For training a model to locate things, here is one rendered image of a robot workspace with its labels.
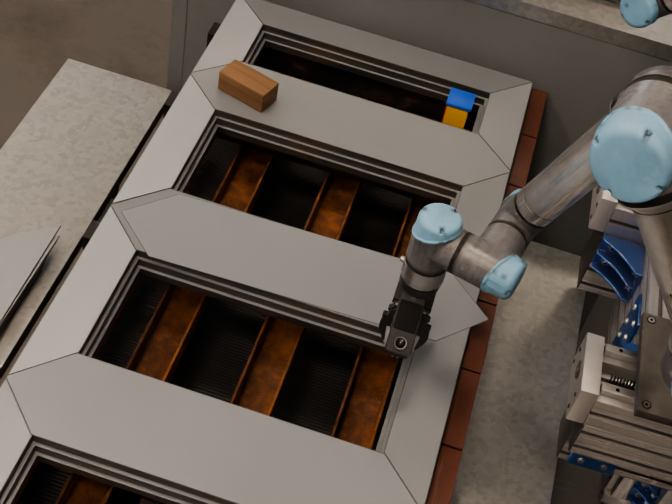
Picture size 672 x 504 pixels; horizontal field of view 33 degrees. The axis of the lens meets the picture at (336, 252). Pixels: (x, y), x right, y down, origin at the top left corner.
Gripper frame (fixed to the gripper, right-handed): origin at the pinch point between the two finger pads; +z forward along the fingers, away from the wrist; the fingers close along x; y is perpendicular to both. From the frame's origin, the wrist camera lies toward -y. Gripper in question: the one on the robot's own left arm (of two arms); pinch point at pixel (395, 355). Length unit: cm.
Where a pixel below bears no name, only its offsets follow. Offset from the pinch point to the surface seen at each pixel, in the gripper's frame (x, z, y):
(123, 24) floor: 124, 88, 174
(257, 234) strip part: 32.9, 0.8, 19.0
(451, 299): -7.2, 0.7, 18.0
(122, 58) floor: 117, 88, 156
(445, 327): -7.5, 0.7, 10.7
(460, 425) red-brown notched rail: -15.1, 4.8, -7.0
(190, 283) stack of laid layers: 41.4, 4.3, 4.7
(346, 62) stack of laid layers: 32, 4, 83
